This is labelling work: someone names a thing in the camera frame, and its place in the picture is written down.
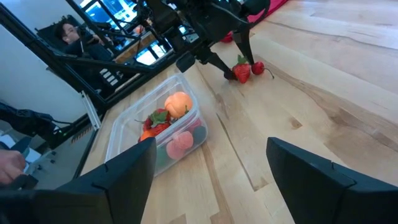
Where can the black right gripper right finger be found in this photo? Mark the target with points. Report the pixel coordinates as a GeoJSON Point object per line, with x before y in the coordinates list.
{"type": "Point", "coordinates": [326, 196]}

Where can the red folded cloth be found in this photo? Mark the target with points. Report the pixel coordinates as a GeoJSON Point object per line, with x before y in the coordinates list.
{"type": "Point", "coordinates": [267, 9]}

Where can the clear plastic tupperware container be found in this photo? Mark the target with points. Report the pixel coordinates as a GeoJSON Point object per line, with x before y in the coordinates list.
{"type": "Point", "coordinates": [127, 130]}

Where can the pink toy fruit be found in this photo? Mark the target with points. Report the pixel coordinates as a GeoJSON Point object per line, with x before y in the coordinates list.
{"type": "Point", "coordinates": [180, 143]}

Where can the black neighbouring robot arm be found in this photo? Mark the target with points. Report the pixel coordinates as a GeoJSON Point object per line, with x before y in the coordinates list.
{"type": "Point", "coordinates": [28, 123]}

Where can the orange toy peach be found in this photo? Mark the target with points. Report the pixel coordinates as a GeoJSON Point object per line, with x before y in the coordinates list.
{"type": "Point", "coordinates": [178, 104]}

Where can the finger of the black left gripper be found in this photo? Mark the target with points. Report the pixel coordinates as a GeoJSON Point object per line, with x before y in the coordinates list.
{"type": "Point", "coordinates": [245, 43]}
{"type": "Point", "coordinates": [217, 62]}

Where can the person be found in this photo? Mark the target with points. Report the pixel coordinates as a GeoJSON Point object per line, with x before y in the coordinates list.
{"type": "Point", "coordinates": [93, 51]}

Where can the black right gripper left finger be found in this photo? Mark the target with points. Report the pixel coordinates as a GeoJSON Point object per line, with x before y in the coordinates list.
{"type": "Point", "coordinates": [118, 193]}

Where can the red toy cherry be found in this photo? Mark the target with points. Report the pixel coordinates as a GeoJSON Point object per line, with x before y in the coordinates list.
{"type": "Point", "coordinates": [258, 68]}

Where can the black metal table frame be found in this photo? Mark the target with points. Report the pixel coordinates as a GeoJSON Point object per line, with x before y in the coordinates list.
{"type": "Point", "coordinates": [40, 46]}

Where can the person's hand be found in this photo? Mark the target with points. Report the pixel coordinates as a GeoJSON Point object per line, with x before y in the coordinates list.
{"type": "Point", "coordinates": [11, 166]}

